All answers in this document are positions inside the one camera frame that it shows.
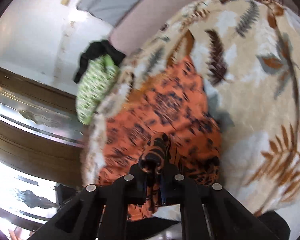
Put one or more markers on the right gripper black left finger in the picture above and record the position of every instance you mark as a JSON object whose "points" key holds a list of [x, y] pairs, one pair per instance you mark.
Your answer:
{"points": [[97, 212]]}

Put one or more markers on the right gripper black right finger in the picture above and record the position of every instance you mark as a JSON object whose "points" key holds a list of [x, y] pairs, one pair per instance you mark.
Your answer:
{"points": [[210, 212]]}

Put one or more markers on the orange black floral garment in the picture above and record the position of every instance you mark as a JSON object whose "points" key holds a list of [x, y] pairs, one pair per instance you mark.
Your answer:
{"points": [[170, 123]]}

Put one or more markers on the brown wooden door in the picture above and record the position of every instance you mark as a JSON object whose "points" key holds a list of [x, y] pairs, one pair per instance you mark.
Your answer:
{"points": [[32, 167]]}

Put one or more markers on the leaded glass door panel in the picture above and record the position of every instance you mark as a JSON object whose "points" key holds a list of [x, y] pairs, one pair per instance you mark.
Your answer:
{"points": [[40, 119]]}

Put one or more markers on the green white patterned pillow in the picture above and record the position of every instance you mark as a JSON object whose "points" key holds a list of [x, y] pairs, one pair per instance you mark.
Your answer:
{"points": [[95, 84]]}

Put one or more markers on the beige leaf-pattern fleece blanket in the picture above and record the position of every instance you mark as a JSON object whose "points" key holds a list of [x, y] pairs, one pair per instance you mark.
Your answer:
{"points": [[248, 55]]}

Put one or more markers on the black cloth behind pillow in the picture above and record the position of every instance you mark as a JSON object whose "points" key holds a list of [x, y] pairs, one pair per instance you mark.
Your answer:
{"points": [[95, 50]]}

